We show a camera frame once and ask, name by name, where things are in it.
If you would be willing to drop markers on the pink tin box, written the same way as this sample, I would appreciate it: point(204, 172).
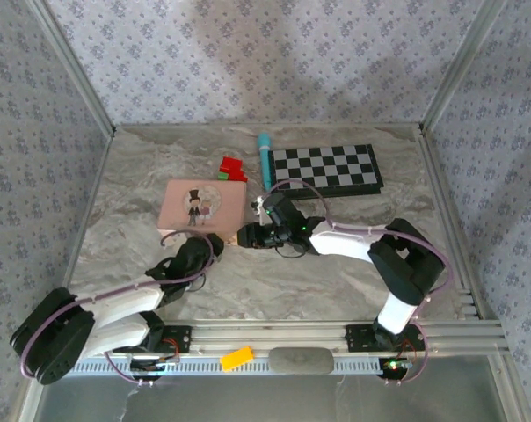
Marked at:
point(201, 204)

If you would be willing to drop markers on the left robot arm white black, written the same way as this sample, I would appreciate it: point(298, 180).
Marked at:
point(125, 301)

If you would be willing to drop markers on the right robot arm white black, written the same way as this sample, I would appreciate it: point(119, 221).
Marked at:
point(344, 242)

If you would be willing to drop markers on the red toy brick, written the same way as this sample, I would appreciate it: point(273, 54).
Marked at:
point(229, 163)
point(239, 176)

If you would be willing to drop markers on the green toy brick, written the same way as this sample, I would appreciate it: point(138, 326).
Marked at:
point(223, 176)

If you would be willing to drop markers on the teal marker pen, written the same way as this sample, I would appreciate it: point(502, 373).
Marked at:
point(264, 160)

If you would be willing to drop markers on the black grey folding chessboard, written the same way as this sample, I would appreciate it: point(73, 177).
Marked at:
point(331, 169)

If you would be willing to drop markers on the orange plastic block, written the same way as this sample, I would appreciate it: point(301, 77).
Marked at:
point(237, 357)

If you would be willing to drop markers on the grey oval stone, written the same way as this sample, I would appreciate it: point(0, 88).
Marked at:
point(300, 361)

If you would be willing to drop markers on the grey metal panel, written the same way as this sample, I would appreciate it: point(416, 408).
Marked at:
point(265, 400)

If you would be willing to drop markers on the white right camera connector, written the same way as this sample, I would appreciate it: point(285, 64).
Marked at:
point(259, 206)

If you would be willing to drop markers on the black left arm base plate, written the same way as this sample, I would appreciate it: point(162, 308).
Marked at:
point(177, 337)

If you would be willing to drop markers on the aluminium front frame rail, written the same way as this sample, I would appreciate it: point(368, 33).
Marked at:
point(265, 336)

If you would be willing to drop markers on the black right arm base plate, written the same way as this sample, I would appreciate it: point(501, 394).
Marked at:
point(358, 337)

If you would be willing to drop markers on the aluminium side frame rail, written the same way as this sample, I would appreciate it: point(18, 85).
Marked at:
point(437, 176)

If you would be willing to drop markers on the aluminium frame post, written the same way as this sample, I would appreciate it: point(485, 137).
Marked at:
point(463, 61)
point(72, 66)

